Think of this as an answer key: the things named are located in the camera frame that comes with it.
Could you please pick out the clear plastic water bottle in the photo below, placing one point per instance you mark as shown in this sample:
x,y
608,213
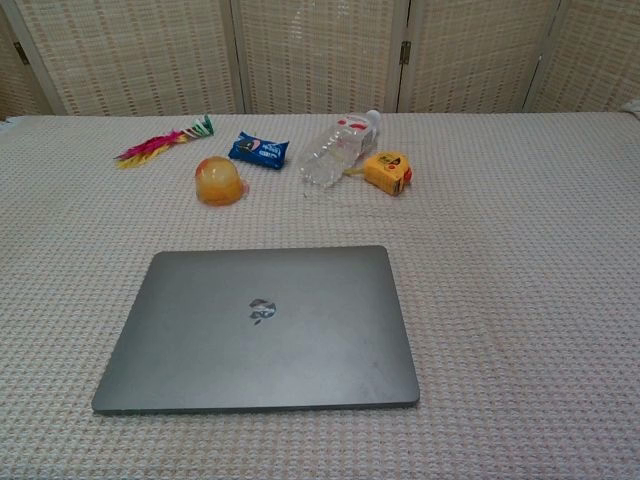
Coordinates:
x,y
336,150

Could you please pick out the orange jelly cup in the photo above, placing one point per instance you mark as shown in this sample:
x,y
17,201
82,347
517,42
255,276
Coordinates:
x,y
218,181

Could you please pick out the white waffle tablecloth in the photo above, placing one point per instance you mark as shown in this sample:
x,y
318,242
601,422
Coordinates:
x,y
500,300

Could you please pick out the colourful feather shuttlecock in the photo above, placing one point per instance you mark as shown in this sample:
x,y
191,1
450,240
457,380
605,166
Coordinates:
x,y
150,147

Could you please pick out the grey laptop computer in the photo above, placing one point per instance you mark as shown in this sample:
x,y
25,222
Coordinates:
x,y
260,340

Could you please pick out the yellow tape measure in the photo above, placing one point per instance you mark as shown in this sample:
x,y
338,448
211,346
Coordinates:
x,y
386,171

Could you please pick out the blue snack packet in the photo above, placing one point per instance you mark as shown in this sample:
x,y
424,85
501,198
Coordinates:
x,y
259,150

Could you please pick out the woven folding screen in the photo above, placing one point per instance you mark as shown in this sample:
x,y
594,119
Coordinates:
x,y
320,55

